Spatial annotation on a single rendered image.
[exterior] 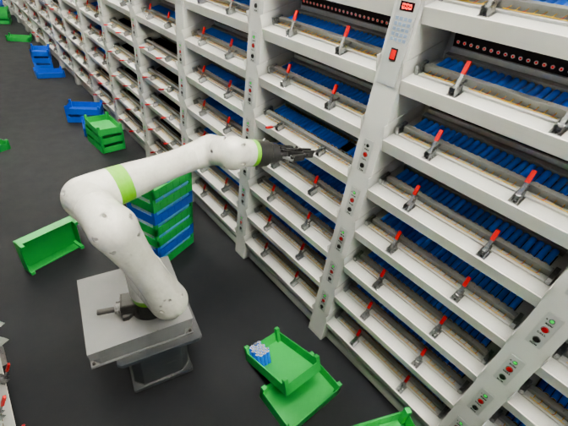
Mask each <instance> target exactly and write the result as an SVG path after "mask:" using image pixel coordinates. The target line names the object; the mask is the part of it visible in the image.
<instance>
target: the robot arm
mask: <svg viewBox="0 0 568 426"><path fill-rule="evenodd" d="M313 155H314V150H311V149H310V148H298V146H296V147H295V148H293V146H292V145H278V144H277V143H274V142H270V141H268V140H266V139H265V138H264V139H243V138H240V137H238V136H219V135H215V134H206V135H204V136H202V137H200V138H198V139H196V140H194V141H192V142H190V143H188V144H186V145H183V146H180V147H178V148H176V149H173V150H169V151H167V152H164V153H161V154H159V155H155V156H150V157H146V158H143V159H139V160H136V161H129V162H125V163H122V164H118V165H116V166H112V167H107V168H103V169H101V170H97V171H94V172H89V173H86V174H84V175H81V176H78V177H74V178H72V179H70V180H69V181H67V182H66V183H65V184H64V186H63V188H62V190H61V193H60V201H61V204H62V207H63V208H64V209H65V210H66V212H68V213H69V214H70V215H71V216H72V217H73V218H74V219H75V220H76V221H77V222H78V223H79V224H80V225H81V227H82V228H83V230H84V231H85V234H86V236H87V238H88V239H89V241H90V243H91V244H92V245H93V246H94V247H96V248H97V249H99V250H100V251H101V252H102V253H103V254H104V255H105V256H107V257H108V258H109V259H110V260H111V261H112V262H114V263H115V264H116V265H117V266H118V267H119V268H120V269H121V270H122V271H123V272H124V274H125V278H126V282H127V285H128V291H129V292H126V293H121V294H120V300H119V301H117V302H116V303H115V304H114V307H110V308H105V309H97V310H96V314H97V315H102V314H110V313H114V312H115V314H121V315H122V318H123V321H127V320H130V319H131V318H132V317H133V316H134V317H136V318H137V319H139V320H154V319H156V318H159V319H161V320H173V319H176V318H177V317H178V316H180V315H181V314H182V313H183V312H184V310H185V309H186V308H187V305H188V294H187V292H186V290H185V288H184V287H183V286H182V285H181V284H180V283H179V282H178V280H177V279H176V278H175V277H174V276H173V275H172V274H171V273H170V272H169V271H168V269H167V268H166V266H165V265H164V264H163V262H162V261H161V259H160V258H159V257H158V256H157V255H156V254H155V253H154V251H153V250H152V248H151V246H150V245H149V243H148V241H147V239H146V237H145V235H144V233H143V231H142V229H141V226H140V224H139V221H138V219H137V217H136V215H135V214H134V213H133V212H132V211H131V210H130V209H129V208H127V207H125V206H124V205H125V204H127V203H128V202H130V201H132V200H134V199H137V198H138V197H139V196H141V195H143V194H146V193H148V192H150V191H151V190H152V189H154V188H157V187H159V186H161V185H162V184H164V183H167V182H169V181H171V180H173V179H174V178H178V177H181V176H182V175H185V174H187V173H190V172H193V171H196V170H199V169H202V168H205V167H210V166H219V167H224V168H226V169H228V170H238V169H240V168H244V167H255V170H258V167H266V166H268V165H270V164H274V163H277V162H278V161H279V160H283V161H285V160H288V161H289V163H293V162H296V161H304V158H313Z"/></svg>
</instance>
